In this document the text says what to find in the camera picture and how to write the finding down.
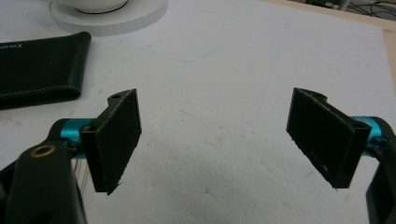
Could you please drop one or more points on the black leather pouch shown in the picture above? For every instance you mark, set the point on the black leather pouch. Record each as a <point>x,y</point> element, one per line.
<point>39,70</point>

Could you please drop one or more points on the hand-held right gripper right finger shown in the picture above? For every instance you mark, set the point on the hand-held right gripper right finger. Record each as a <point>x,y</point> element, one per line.
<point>327,137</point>

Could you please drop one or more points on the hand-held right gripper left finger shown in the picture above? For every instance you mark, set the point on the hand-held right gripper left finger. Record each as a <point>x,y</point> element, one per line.
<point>113,143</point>

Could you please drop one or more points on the white round coaster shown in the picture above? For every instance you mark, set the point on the white round coaster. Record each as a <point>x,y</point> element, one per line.
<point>109,20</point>

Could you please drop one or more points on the white cup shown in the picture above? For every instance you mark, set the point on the white cup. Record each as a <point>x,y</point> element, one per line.
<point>96,4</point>

